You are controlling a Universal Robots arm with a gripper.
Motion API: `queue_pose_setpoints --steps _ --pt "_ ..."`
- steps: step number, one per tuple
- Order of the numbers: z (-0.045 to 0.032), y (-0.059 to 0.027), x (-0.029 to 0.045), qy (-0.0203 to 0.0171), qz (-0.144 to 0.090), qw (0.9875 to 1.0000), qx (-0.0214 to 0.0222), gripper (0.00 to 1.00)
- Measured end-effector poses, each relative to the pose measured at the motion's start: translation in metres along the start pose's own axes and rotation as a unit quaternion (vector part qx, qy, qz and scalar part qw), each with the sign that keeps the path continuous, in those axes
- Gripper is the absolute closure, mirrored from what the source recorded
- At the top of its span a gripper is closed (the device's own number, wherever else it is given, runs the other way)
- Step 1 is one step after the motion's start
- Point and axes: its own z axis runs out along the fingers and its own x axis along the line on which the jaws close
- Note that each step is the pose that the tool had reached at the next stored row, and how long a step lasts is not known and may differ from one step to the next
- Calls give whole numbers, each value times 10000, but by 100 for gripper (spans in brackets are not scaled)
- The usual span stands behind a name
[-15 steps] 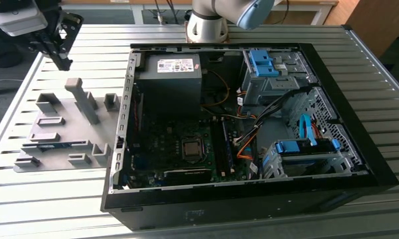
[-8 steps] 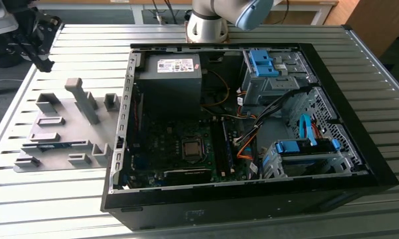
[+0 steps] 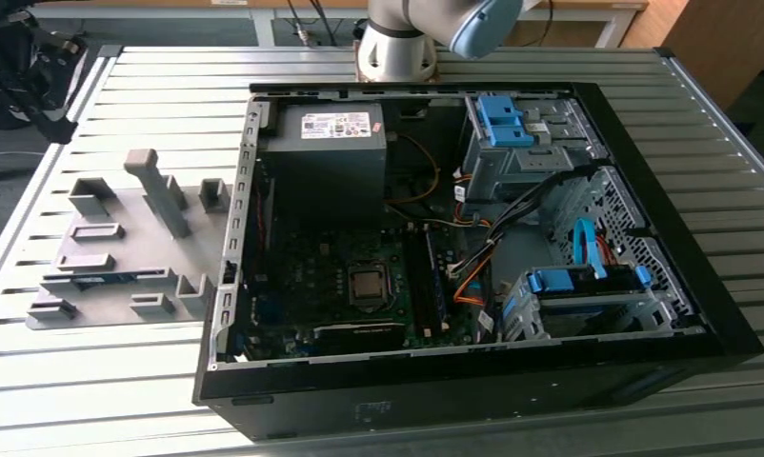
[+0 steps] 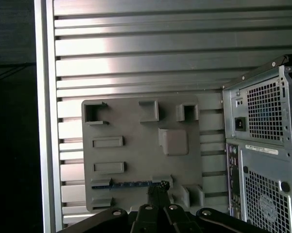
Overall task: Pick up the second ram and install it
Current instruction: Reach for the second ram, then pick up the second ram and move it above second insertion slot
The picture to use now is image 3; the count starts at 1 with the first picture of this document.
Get black RAM slot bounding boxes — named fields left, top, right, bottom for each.
left=422, top=222, right=452, bottom=332
left=406, top=221, right=433, bottom=337

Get grey plastic parts rack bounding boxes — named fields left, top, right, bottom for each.
left=22, top=148, right=230, bottom=330

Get grey power supply unit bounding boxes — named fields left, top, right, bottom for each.
left=254, top=101, right=389, bottom=229

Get green motherboard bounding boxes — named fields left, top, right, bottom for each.
left=239, top=221, right=487, bottom=359

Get black CPU socket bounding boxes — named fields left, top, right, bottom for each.
left=342, top=259, right=396, bottom=311

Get silver CPU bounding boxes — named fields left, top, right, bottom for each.
left=348, top=270, right=388, bottom=299

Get black graphics card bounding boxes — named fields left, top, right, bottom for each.
left=310, top=321, right=408, bottom=356

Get blue plastic disk carrier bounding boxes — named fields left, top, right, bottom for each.
left=473, top=96, right=541, bottom=147
left=525, top=268, right=595, bottom=297

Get grey metal drive cage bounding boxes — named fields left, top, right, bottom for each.
left=460, top=94, right=612, bottom=205
left=499, top=266, right=706, bottom=343

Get black open PC case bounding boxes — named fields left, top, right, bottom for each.
left=191, top=81, right=764, bottom=442

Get wooden cabinet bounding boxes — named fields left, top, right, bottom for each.
left=620, top=0, right=764, bottom=111

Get black wire mesh bin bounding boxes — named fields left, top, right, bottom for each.
left=0, top=107, right=36, bottom=130

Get thin red wire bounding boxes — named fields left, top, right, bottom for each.
left=255, top=178, right=274, bottom=251

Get thin yellow wire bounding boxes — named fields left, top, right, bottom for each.
left=384, top=132, right=442, bottom=207

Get multicolour power wires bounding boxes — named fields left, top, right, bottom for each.
left=417, top=214, right=491, bottom=230

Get black cable bundle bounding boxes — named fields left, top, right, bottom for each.
left=446, top=166, right=596, bottom=282

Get orange wires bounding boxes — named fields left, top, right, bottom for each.
left=450, top=266, right=487, bottom=307

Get blue data wire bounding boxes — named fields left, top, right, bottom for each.
left=571, top=216, right=609, bottom=282

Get red data wire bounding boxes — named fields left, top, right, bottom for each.
left=595, top=233, right=619, bottom=268

